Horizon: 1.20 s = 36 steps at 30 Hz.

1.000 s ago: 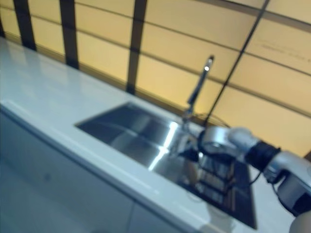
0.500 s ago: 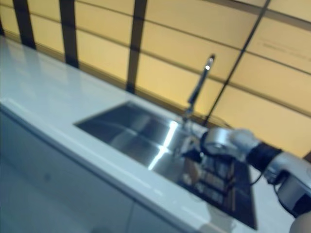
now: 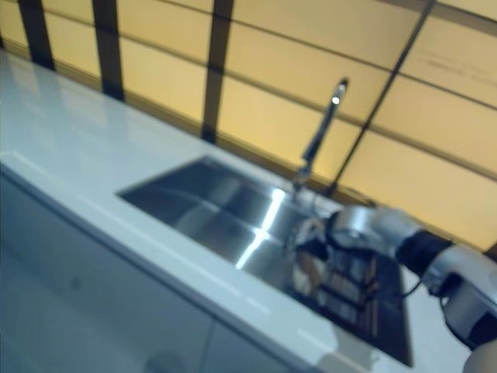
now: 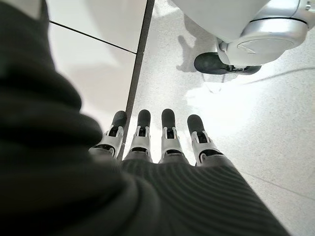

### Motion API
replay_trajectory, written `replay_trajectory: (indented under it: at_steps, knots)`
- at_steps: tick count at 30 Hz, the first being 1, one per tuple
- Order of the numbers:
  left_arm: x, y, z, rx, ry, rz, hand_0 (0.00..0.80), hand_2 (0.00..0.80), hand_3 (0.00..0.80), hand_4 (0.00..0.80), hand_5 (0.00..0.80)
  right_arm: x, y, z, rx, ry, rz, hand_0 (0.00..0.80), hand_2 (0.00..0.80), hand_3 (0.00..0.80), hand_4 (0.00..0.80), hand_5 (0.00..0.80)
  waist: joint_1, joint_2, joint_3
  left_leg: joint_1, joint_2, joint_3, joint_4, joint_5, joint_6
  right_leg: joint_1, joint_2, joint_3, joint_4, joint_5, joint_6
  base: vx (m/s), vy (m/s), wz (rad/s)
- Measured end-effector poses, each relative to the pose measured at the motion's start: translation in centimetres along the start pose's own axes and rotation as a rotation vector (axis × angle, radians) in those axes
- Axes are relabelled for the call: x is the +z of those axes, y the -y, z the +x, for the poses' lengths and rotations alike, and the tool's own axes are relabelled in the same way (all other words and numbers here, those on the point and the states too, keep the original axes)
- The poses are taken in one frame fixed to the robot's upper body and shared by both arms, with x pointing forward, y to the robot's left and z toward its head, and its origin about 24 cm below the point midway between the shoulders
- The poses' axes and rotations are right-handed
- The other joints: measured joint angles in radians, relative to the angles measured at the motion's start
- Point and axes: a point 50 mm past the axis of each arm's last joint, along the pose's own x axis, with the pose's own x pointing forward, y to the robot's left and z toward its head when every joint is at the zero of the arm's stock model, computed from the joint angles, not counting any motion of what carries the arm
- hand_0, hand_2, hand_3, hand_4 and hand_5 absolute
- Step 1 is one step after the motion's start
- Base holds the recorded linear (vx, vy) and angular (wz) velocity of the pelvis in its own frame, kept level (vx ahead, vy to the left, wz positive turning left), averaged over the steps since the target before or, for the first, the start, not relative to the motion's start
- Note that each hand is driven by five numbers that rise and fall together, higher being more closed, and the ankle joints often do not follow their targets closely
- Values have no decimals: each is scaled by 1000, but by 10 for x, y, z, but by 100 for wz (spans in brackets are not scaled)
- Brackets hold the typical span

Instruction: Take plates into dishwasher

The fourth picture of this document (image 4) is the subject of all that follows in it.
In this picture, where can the black robot foot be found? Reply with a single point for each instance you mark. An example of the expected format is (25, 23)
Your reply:
(209, 64)

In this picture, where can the dark cabinet plinth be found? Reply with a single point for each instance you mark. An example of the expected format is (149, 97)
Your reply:
(140, 61)

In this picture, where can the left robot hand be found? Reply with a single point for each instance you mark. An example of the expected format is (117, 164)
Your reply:
(73, 184)

